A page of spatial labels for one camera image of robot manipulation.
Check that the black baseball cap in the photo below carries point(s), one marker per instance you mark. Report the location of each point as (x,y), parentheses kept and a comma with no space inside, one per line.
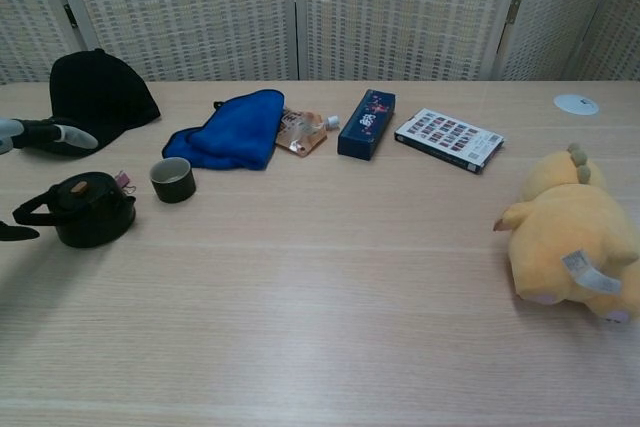
(100,92)

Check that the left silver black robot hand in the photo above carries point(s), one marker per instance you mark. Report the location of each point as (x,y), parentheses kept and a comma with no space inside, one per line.
(50,134)

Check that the woven folding screen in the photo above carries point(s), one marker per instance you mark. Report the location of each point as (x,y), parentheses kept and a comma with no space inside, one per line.
(200,12)

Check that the blue towel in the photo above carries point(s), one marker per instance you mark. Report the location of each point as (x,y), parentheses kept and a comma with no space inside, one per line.
(235,132)

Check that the pink binder clip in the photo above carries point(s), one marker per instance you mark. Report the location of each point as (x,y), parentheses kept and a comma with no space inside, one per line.
(122,178)

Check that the flat box with picture grid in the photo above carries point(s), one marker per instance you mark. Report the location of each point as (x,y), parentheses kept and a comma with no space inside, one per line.
(445,134)

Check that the dark blue long box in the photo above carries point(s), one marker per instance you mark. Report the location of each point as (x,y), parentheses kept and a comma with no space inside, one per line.
(365,132)

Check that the white round table grommet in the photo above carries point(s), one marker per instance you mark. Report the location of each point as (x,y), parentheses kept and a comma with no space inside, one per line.
(575,104)

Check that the orange spout drink pouch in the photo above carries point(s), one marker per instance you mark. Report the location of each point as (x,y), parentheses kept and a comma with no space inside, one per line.
(300,139)

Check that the black teapot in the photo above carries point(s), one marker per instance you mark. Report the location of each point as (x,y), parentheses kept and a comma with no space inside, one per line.
(95,217)

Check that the yellow plush toy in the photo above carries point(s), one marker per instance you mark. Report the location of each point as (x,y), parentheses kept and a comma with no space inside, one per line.
(565,227)

